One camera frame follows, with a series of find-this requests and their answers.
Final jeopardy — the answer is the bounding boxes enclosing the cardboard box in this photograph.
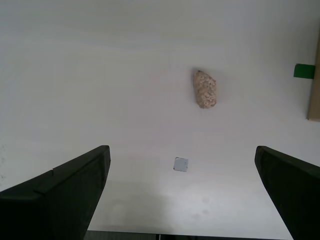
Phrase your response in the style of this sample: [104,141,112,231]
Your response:
[306,32,320,122]

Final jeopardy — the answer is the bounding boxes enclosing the pinkish speckled rock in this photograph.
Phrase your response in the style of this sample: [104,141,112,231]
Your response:
[192,69,218,110]

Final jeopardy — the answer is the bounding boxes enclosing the green tape piece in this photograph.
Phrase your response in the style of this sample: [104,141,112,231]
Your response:
[293,63,315,80]

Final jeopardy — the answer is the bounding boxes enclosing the grey tape square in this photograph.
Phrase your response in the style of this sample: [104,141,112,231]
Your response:
[173,156,190,173]

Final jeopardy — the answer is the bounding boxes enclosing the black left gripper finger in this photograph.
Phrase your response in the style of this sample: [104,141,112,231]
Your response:
[254,145,320,240]
[0,145,112,240]

